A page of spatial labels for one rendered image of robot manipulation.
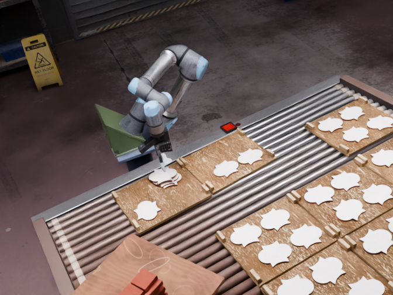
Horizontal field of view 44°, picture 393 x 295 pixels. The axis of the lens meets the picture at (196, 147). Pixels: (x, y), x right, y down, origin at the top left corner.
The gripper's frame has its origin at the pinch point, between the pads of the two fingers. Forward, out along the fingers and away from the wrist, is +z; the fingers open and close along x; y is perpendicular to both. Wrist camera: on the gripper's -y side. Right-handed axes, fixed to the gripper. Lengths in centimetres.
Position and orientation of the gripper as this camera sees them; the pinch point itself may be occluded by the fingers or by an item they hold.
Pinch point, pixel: (160, 164)
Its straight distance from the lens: 250.0
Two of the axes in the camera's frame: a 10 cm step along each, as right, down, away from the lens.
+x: -2.5, -5.2, 8.1
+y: 9.6, -2.6, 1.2
